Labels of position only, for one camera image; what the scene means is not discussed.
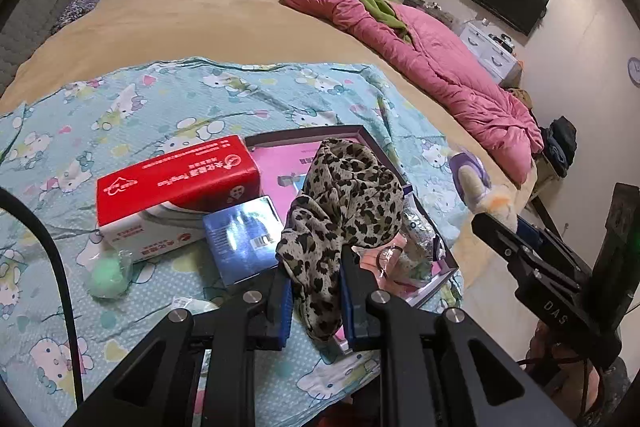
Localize pink quilt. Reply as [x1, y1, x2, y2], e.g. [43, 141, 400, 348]
[281, 0, 545, 186]

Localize purple and white plush toy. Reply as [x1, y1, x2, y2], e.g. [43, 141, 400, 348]
[448, 147, 517, 229]

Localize pile of dark clothes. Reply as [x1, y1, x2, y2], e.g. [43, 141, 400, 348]
[542, 116, 579, 178]

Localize white drawer cabinet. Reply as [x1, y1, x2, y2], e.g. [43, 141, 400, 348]
[458, 23, 524, 83]

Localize blue box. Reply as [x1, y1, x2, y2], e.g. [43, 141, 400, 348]
[202, 195, 285, 287]

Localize peach puff in plastic bag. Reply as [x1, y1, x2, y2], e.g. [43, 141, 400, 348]
[357, 237, 401, 279]

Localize grey quilted headboard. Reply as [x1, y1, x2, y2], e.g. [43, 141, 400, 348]
[0, 0, 82, 94]

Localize teal cartoon printed blanket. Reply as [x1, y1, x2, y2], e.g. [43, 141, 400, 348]
[0, 59, 466, 427]

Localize clear plastic wrapper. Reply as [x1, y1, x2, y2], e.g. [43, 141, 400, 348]
[170, 296, 226, 315]

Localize brown cloth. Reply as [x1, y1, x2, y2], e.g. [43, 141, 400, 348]
[507, 87, 534, 110]

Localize red and white tissue box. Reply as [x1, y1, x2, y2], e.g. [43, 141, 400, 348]
[96, 135, 262, 264]

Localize clear bag with green contents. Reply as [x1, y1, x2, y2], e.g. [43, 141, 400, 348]
[397, 202, 446, 286]

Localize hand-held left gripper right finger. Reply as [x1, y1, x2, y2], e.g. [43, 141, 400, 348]
[340, 244, 576, 427]

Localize green blanket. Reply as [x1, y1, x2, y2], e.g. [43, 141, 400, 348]
[339, 0, 415, 44]

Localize leopard print scarf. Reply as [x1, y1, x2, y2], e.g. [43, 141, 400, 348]
[276, 138, 405, 342]

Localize dark patterned cloth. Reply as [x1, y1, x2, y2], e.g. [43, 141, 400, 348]
[50, 0, 102, 34]

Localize pink book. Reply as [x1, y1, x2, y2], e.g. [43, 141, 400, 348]
[250, 138, 362, 214]

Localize tan round bed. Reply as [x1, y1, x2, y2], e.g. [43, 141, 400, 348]
[0, 0, 540, 308]

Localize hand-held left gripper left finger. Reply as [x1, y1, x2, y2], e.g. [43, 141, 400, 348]
[65, 273, 296, 427]

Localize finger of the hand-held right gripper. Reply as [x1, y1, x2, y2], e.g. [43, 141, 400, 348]
[472, 211, 552, 281]
[516, 216, 590, 274]

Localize black cable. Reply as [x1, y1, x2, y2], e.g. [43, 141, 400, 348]
[0, 188, 84, 404]

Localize green puff in plastic bag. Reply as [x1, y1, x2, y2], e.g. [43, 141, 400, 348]
[86, 251, 135, 301]

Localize person's right hand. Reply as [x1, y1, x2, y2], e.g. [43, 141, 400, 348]
[528, 323, 601, 404]

